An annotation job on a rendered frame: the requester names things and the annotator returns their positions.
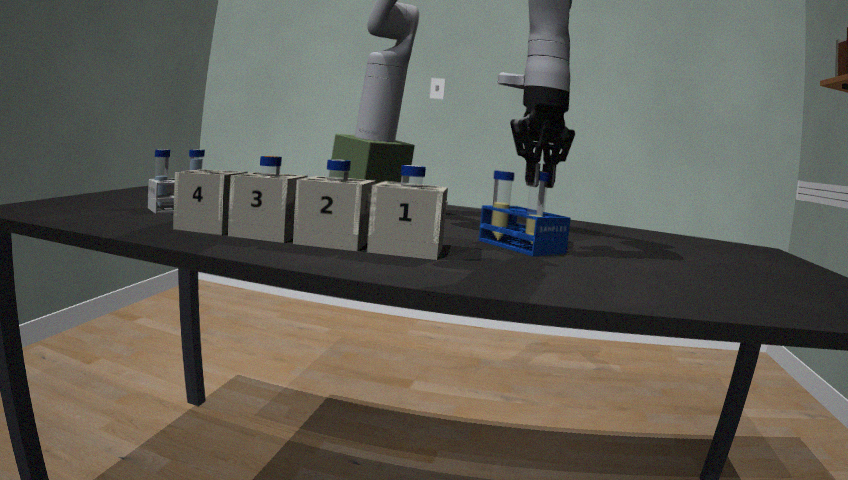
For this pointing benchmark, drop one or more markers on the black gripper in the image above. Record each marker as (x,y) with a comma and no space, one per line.
(542,104)

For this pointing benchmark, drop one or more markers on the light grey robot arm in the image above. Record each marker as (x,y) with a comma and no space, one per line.
(547,61)

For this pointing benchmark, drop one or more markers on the white tube rack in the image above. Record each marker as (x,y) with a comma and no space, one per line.
(153,194)

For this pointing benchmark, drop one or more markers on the blue tube rack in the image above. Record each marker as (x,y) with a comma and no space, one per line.
(550,234)

